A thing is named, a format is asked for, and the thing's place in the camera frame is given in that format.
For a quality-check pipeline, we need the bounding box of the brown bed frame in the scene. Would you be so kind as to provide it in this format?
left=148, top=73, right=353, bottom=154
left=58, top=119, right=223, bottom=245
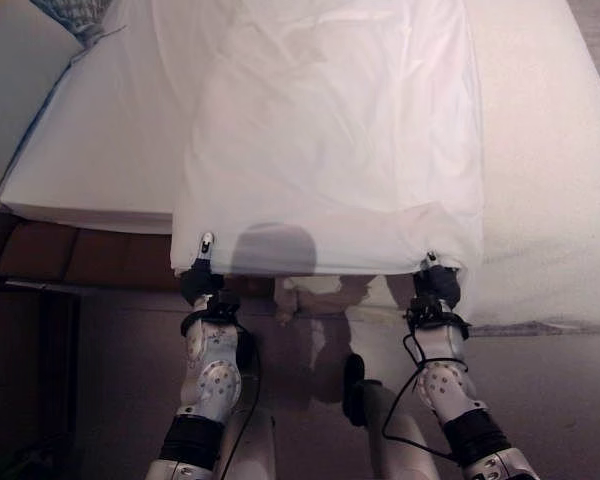
left=0, top=208, right=181, bottom=294

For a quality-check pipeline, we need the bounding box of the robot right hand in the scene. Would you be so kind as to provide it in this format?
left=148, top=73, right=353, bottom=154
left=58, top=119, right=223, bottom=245
left=412, top=251, right=463, bottom=308

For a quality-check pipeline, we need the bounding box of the silver robot left leg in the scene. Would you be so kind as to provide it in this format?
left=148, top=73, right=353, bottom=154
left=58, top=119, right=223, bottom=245
left=213, top=405, right=277, bottom=480

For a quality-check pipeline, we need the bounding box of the silver robot right leg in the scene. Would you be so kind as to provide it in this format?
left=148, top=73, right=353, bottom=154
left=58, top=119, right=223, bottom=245
left=341, top=352, right=442, bottom=480

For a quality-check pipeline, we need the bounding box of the white bed sheet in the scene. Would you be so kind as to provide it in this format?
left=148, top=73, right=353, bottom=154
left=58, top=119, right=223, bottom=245
left=169, top=0, right=486, bottom=381

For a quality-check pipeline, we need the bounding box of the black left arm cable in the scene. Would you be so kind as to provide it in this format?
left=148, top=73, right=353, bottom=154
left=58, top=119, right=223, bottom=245
left=214, top=298, right=262, bottom=480

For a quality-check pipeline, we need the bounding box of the blue grey patterned blanket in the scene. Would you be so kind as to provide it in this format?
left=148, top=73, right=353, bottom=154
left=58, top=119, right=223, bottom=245
left=29, top=0, right=129, bottom=49

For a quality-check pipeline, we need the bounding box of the white covered mattress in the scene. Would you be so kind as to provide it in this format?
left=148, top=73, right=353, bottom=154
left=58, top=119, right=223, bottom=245
left=0, top=0, right=600, bottom=331

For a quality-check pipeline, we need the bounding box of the silver robot leg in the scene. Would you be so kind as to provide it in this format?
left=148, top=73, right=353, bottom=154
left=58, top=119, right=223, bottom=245
left=341, top=352, right=442, bottom=480
left=213, top=405, right=277, bottom=480

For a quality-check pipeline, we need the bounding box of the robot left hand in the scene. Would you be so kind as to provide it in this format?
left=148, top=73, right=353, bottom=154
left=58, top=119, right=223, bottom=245
left=179, top=231, right=227, bottom=306

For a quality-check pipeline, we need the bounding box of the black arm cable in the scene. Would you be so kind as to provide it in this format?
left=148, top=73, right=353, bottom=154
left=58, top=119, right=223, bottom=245
left=381, top=333, right=469, bottom=459
left=214, top=298, right=262, bottom=480

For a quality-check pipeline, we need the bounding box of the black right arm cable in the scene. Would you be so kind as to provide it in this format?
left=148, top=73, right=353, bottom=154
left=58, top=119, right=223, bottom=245
left=381, top=333, right=469, bottom=459

